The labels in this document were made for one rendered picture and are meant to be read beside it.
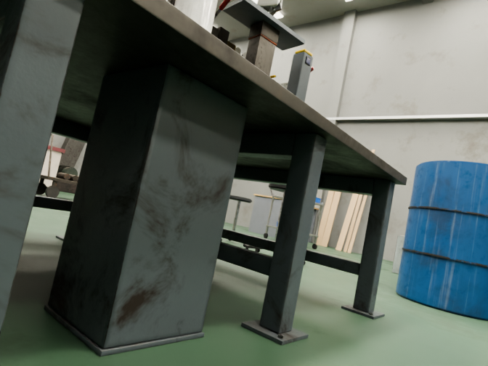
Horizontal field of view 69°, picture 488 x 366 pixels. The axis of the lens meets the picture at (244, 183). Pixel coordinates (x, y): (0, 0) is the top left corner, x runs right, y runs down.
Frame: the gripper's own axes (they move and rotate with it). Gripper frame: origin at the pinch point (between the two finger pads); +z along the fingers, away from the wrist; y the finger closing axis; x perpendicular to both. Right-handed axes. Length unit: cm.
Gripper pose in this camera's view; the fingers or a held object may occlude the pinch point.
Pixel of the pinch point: (266, 19)
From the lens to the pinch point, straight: 167.9
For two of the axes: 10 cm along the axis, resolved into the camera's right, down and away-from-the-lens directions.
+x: -3.9, -1.6, -9.1
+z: -2.0, 9.8, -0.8
